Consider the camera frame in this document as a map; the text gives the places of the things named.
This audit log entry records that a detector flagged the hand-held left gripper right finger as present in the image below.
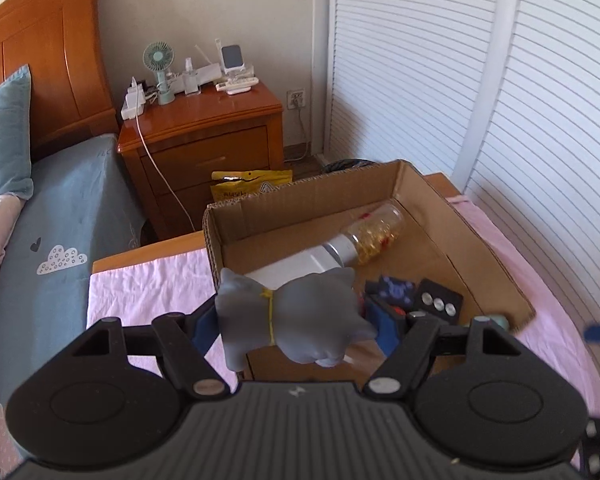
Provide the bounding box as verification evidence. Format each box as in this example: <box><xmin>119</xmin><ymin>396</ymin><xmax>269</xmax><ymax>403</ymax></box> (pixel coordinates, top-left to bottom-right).
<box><xmin>361</xmin><ymin>297</ymin><xmax>518</xmax><ymax>396</ymax></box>

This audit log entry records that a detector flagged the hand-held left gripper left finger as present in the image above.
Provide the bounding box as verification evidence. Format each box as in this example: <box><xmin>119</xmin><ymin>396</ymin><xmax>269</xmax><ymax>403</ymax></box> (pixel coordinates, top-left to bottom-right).
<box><xmin>67</xmin><ymin>297</ymin><xmax>238</xmax><ymax>401</ymax></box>

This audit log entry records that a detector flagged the grey cat plush toy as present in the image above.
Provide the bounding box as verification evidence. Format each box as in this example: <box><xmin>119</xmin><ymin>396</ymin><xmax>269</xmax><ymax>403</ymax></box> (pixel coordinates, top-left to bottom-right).
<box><xmin>214</xmin><ymin>266</ymin><xmax>378</xmax><ymax>368</ymax></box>

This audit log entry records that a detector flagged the cardboard box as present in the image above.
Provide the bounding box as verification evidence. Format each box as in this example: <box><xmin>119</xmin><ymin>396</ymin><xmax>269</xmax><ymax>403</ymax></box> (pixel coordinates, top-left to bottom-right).
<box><xmin>202</xmin><ymin>159</ymin><xmax>537</xmax><ymax>383</ymax></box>

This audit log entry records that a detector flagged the dark blue patterned box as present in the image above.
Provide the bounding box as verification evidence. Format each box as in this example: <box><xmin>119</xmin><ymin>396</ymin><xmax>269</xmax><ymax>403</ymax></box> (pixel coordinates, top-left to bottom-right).
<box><xmin>364</xmin><ymin>275</ymin><xmax>418</xmax><ymax>311</ymax></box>

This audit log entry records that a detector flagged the black box with silver buttons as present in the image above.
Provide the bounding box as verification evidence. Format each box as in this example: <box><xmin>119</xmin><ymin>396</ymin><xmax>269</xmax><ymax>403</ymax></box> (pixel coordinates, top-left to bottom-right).
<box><xmin>409</xmin><ymin>279</ymin><xmax>465</xmax><ymax>320</ymax></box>

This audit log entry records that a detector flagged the pink cloth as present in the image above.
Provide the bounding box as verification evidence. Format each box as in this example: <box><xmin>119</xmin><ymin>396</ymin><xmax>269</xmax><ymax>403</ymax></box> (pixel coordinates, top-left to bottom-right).
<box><xmin>86</xmin><ymin>195</ymin><xmax>600</xmax><ymax>461</ymax></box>

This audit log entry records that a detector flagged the clear bottle with yellow capsules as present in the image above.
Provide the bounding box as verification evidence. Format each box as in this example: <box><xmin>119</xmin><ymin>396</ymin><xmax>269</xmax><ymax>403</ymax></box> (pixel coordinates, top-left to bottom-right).
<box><xmin>324</xmin><ymin>199</ymin><xmax>405</xmax><ymax>267</ymax></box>

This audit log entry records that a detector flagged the white plastic bottle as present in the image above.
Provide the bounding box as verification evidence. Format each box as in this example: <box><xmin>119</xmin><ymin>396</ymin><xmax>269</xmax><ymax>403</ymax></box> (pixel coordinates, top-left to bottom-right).
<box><xmin>244</xmin><ymin>252</ymin><xmax>333</xmax><ymax>288</ymax></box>

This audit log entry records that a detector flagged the yellow plastic bag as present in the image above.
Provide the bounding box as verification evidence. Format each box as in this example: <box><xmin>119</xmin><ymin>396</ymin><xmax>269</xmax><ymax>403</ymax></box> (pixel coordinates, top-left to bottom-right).
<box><xmin>210</xmin><ymin>170</ymin><xmax>293</xmax><ymax>203</ymax></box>

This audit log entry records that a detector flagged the blue cloud print bedsheet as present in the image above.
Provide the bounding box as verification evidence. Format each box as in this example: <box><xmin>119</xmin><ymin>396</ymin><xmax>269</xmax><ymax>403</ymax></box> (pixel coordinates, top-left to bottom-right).
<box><xmin>0</xmin><ymin>134</ymin><xmax>148</xmax><ymax>480</ymax></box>

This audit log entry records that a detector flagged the wooden nightstand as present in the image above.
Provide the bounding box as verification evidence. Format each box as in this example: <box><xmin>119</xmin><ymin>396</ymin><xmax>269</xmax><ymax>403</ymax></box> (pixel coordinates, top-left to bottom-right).
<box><xmin>117</xmin><ymin>81</ymin><xmax>286</xmax><ymax>241</ymax></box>

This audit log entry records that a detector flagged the white power strip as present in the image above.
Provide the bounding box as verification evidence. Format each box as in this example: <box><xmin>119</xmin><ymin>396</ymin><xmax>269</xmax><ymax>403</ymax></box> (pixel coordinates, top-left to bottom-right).
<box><xmin>121</xmin><ymin>97</ymin><xmax>148</xmax><ymax>121</ymax></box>

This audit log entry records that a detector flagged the white charger plug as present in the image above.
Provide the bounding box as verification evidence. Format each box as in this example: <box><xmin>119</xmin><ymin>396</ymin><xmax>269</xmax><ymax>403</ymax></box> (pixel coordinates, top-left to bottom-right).
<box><xmin>126</xmin><ymin>77</ymin><xmax>146</xmax><ymax>106</ymax></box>

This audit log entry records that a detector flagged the clear spray bottle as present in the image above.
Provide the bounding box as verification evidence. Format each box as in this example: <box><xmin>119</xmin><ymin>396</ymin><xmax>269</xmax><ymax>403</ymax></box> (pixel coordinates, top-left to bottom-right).
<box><xmin>182</xmin><ymin>57</ymin><xmax>202</xmax><ymax>96</ymax></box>

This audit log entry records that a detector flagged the white router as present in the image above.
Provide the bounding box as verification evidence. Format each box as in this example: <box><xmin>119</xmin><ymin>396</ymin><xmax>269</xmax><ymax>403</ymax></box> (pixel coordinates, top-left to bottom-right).
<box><xmin>167</xmin><ymin>45</ymin><xmax>222</xmax><ymax>94</ymax></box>

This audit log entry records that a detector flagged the white louvered wardrobe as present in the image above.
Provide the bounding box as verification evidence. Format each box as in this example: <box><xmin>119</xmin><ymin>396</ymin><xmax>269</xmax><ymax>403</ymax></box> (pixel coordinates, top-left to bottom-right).
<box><xmin>315</xmin><ymin>0</ymin><xmax>600</xmax><ymax>480</ymax></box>

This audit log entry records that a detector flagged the white stand with screen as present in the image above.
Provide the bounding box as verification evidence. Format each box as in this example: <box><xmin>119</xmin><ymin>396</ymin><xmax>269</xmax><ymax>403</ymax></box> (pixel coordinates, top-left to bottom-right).
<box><xmin>219</xmin><ymin>37</ymin><xmax>246</xmax><ymax>79</ymax></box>

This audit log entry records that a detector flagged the green desk fan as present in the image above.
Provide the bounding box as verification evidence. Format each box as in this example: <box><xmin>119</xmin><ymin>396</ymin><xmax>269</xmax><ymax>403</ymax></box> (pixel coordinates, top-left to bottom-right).
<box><xmin>142</xmin><ymin>41</ymin><xmax>176</xmax><ymax>106</ymax></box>

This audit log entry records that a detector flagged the blue pillow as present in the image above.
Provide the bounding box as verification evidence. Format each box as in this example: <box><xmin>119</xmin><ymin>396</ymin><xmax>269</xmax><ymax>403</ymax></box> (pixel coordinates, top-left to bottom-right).
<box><xmin>0</xmin><ymin>65</ymin><xmax>35</xmax><ymax>203</ymax></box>

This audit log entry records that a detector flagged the wooden bed headboard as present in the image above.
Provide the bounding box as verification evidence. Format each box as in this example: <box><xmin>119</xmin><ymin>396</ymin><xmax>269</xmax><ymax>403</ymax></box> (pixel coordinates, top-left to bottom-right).
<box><xmin>0</xmin><ymin>0</ymin><xmax>120</xmax><ymax>161</ymax></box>

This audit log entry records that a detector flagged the white charging cable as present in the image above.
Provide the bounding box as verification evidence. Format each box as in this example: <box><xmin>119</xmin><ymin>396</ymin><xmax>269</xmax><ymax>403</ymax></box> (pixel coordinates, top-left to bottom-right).
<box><xmin>135</xmin><ymin>110</ymin><xmax>193</xmax><ymax>233</ymax></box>

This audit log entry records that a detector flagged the grey outlet cable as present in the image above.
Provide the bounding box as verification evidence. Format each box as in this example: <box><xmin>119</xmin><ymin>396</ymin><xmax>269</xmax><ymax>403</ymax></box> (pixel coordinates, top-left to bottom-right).
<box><xmin>285</xmin><ymin>107</ymin><xmax>313</xmax><ymax>163</ymax></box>

